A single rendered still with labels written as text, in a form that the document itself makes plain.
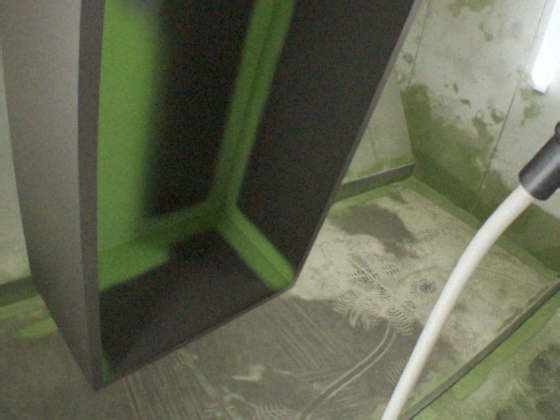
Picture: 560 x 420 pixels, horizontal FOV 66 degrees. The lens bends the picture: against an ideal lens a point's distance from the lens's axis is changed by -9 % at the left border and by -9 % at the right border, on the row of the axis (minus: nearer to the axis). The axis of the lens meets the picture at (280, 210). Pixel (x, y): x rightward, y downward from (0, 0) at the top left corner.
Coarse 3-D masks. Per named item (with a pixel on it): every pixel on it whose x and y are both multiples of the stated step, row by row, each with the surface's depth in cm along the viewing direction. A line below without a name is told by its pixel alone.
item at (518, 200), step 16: (512, 192) 34; (512, 208) 34; (496, 224) 35; (480, 240) 37; (464, 256) 38; (480, 256) 37; (464, 272) 38; (448, 288) 40; (448, 304) 40; (432, 320) 41; (432, 336) 41; (416, 352) 43; (416, 368) 43; (400, 384) 44; (400, 400) 44; (384, 416) 46
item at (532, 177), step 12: (552, 144) 29; (540, 156) 30; (552, 156) 29; (528, 168) 32; (540, 168) 30; (552, 168) 30; (528, 180) 31; (540, 180) 31; (552, 180) 30; (528, 192) 32; (540, 192) 31; (552, 192) 31
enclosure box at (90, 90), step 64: (0, 0) 62; (64, 0) 43; (128, 0) 79; (192, 0) 88; (256, 0) 99; (320, 0) 93; (384, 0) 82; (64, 64) 47; (128, 64) 88; (192, 64) 100; (256, 64) 113; (320, 64) 99; (384, 64) 87; (64, 128) 53; (128, 128) 100; (192, 128) 113; (256, 128) 121; (320, 128) 104; (64, 192) 60; (128, 192) 113; (192, 192) 130; (256, 192) 129; (320, 192) 111; (64, 256) 72; (128, 256) 122; (192, 256) 128; (256, 256) 135; (64, 320) 91; (128, 320) 108; (192, 320) 113
